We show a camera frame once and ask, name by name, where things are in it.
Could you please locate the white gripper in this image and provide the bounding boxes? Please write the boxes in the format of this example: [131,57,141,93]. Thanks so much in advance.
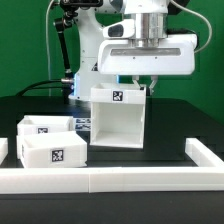
[98,34,197,91]

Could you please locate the white drawer cabinet frame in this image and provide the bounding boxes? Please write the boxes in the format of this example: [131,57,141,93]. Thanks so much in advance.
[90,83,146,148]

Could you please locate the white front drawer box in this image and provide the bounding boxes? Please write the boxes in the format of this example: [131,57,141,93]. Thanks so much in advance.
[17,131,87,168]

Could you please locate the white drawer box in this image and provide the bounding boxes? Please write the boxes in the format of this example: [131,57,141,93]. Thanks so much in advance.
[17,131,87,168]
[17,115,74,135]

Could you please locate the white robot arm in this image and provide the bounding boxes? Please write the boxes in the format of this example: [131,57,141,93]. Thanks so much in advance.
[74,0,197,101]

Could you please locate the white rear drawer box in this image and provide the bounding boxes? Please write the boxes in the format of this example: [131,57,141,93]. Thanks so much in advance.
[17,115,74,135]

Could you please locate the fiducial marker sheet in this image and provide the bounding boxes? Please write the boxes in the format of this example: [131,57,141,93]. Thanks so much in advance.
[74,118,91,131]

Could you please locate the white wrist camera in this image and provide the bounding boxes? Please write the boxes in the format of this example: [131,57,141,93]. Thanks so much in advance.
[103,19,135,39]

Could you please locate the grey thin cable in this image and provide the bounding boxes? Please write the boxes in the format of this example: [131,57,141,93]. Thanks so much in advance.
[45,0,56,81]

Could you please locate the white right border rail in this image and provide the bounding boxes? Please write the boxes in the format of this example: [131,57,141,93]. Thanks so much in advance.
[185,138,224,168]

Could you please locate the white border rail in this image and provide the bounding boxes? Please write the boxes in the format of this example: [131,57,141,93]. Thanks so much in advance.
[185,138,224,168]
[0,138,8,165]
[0,167,224,194]

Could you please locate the white front border rail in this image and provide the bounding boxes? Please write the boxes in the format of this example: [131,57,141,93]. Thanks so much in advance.
[0,167,224,194]

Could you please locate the black cable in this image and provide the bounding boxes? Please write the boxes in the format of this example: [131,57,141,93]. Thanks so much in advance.
[14,79,73,98]

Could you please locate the white left border rail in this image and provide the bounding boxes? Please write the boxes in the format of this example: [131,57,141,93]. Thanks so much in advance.
[0,138,8,165]

